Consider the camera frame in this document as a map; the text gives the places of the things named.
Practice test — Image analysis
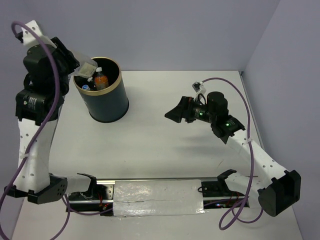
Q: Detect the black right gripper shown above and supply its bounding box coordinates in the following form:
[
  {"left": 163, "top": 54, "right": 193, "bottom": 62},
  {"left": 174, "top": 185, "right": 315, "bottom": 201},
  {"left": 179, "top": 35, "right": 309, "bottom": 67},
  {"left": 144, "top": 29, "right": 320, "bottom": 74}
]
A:
[{"left": 164, "top": 95, "right": 216, "bottom": 123}]

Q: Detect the square clear white-cap bottle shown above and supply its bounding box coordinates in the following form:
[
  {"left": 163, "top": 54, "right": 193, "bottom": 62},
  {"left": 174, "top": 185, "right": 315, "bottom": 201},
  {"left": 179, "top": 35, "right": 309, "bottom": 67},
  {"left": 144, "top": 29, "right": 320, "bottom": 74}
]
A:
[{"left": 71, "top": 50, "right": 98, "bottom": 79}]

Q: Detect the crushed clear blue-label bottle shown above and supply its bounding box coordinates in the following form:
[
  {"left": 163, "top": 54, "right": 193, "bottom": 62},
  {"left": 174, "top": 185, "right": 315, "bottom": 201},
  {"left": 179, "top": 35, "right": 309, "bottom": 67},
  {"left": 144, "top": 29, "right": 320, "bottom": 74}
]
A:
[{"left": 87, "top": 77, "right": 97, "bottom": 91}]

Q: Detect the orange label plastic bottle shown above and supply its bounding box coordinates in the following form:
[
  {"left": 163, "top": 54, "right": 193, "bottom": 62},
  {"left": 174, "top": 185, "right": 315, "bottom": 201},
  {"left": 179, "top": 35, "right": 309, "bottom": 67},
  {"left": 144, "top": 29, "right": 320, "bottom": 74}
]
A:
[{"left": 94, "top": 67, "right": 109, "bottom": 91}]

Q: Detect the long clear plastic bottle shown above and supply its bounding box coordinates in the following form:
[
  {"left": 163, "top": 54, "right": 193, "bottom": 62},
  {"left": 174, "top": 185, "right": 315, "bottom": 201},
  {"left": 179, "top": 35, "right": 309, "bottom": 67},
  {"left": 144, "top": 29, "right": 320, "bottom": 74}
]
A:
[{"left": 81, "top": 84, "right": 91, "bottom": 91}]

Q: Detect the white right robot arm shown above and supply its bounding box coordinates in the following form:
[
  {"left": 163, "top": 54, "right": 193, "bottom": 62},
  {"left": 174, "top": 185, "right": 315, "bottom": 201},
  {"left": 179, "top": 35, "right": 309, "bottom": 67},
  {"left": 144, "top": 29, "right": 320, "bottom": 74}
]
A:
[{"left": 164, "top": 91, "right": 302, "bottom": 217}]

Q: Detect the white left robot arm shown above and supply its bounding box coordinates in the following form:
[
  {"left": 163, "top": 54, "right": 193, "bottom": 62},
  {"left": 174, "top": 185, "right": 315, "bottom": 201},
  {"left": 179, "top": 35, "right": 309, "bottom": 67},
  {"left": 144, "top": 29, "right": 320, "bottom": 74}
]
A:
[{"left": 7, "top": 37, "right": 98, "bottom": 205}]

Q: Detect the black bin with gold rim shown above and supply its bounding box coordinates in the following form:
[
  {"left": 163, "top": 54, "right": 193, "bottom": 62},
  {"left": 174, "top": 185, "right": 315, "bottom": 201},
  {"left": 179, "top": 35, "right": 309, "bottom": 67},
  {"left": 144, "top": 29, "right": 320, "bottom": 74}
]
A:
[{"left": 72, "top": 56, "right": 129, "bottom": 123}]

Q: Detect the silver foil tape sheet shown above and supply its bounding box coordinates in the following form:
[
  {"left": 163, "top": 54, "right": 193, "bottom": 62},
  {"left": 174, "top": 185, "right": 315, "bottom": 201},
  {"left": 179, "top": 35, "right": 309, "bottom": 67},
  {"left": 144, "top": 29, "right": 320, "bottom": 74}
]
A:
[{"left": 112, "top": 179, "right": 205, "bottom": 217}]

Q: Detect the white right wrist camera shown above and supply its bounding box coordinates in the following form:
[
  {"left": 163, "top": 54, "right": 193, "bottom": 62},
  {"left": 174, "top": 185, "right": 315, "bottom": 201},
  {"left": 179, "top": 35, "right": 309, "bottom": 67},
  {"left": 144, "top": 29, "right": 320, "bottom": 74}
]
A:
[{"left": 192, "top": 81, "right": 206, "bottom": 101}]

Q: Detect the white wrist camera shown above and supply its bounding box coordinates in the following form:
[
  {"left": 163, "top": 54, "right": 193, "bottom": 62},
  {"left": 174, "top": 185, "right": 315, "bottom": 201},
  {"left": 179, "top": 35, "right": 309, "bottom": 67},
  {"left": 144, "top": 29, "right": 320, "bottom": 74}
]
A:
[
  {"left": 21, "top": 20, "right": 56, "bottom": 49},
  {"left": 192, "top": 81, "right": 206, "bottom": 101}
]

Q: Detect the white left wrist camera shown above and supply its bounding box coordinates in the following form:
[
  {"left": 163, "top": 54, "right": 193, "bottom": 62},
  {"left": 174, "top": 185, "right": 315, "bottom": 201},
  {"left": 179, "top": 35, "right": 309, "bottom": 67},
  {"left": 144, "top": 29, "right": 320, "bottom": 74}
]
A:
[{"left": 21, "top": 20, "right": 56, "bottom": 49}]

